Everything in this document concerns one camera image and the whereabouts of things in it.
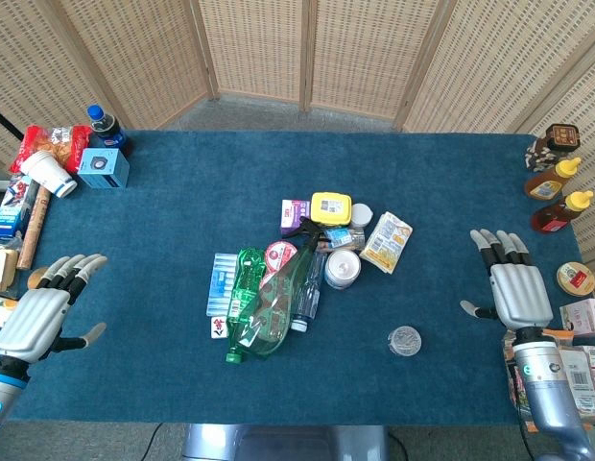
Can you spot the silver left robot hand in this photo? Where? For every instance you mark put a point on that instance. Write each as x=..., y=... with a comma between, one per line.
x=36, y=319

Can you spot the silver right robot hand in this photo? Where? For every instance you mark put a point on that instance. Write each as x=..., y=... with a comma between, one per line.
x=520, y=295

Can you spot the clear green glass bottle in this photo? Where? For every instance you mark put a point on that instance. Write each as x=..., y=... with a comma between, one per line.
x=273, y=307

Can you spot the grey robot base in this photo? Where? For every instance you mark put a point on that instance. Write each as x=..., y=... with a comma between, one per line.
x=278, y=444

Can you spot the yellow-capped honey bottle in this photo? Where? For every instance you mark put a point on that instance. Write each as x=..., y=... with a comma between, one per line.
x=549, y=182
x=559, y=216

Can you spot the small blue-labelled bottle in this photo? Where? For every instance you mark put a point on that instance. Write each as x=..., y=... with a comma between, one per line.
x=343, y=236

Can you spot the blue-capped cola bottle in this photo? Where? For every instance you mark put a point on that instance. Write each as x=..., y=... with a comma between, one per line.
x=108, y=127

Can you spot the clear plastic water bottle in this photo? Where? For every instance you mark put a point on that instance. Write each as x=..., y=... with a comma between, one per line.
x=307, y=302

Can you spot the green plastic soda bottle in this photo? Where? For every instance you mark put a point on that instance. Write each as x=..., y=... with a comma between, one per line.
x=247, y=274

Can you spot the orange juice carton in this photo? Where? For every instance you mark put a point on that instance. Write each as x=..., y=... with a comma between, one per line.
x=1, y=309

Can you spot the yellow jelly cup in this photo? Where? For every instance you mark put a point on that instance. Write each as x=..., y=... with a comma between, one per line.
x=36, y=277

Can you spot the gold red round tin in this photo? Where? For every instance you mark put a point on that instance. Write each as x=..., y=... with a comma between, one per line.
x=576, y=278

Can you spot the wrapped bread pack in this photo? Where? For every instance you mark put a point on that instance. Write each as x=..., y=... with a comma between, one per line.
x=1, y=269

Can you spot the pink white box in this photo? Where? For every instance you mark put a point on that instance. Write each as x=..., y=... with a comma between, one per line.
x=585, y=317

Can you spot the brown cardboard tube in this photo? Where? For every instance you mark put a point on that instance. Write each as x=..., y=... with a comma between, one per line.
x=34, y=225

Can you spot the white barcode snack packet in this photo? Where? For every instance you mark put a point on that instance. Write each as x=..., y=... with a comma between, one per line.
x=579, y=384

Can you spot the blue toothpaste box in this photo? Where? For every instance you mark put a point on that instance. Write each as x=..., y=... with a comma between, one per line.
x=12, y=206

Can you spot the small clear round lid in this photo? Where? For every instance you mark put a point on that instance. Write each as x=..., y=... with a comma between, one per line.
x=404, y=341

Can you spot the yellow snack packet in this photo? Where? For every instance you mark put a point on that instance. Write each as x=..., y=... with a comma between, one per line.
x=386, y=242

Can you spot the white paper cup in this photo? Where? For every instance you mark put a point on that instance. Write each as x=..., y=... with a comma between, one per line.
x=48, y=173

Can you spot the dark jar brown lid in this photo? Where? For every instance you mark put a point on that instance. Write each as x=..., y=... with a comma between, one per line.
x=549, y=146

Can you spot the light blue cardboard box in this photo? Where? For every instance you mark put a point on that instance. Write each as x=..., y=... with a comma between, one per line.
x=103, y=168

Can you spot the blue felt table cloth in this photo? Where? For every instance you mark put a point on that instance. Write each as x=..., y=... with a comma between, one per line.
x=182, y=240

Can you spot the white round jar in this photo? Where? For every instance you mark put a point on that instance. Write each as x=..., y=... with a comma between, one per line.
x=361, y=215

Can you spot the silver tin can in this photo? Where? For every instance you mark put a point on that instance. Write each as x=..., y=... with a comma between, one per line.
x=343, y=269

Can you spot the red snack bag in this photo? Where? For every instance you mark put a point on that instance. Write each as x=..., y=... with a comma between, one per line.
x=62, y=141

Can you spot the white mahjong tile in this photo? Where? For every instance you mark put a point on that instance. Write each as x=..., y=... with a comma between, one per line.
x=219, y=328

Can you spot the black pole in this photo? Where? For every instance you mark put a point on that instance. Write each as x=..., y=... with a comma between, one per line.
x=5, y=121

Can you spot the wicker folding screen panel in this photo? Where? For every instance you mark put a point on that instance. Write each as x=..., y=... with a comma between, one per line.
x=494, y=62
x=29, y=57
x=134, y=48
x=374, y=48
x=592, y=105
x=254, y=48

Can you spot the yellow lidded box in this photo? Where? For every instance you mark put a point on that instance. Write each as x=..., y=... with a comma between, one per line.
x=330, y=207

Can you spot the purple white small box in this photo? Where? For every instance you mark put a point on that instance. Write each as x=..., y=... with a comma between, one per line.
x=293, y=213

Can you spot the red white sealed cup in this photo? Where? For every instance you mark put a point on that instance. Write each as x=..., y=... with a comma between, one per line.
x=278, y=253

